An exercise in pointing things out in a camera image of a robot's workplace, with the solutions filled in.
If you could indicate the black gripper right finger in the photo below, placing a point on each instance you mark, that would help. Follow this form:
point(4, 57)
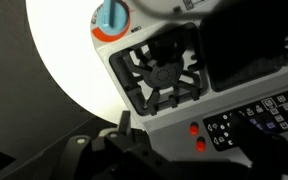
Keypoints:
point(277, 156)

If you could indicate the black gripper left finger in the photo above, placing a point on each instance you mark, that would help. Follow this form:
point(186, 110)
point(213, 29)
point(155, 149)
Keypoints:
point(94, 156)

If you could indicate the small orange stove button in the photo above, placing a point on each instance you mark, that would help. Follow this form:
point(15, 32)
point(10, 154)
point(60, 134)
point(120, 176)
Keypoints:
point(200, 145)
point(193, 128)

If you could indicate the black stove control panel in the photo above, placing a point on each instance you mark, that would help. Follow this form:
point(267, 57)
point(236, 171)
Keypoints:
point(285, 113)

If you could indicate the grey toy stove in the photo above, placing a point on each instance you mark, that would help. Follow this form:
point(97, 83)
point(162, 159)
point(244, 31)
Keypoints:
point(170, 125)

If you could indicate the blue stove knob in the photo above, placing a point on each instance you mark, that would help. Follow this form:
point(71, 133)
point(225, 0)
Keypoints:
point(112, 18)

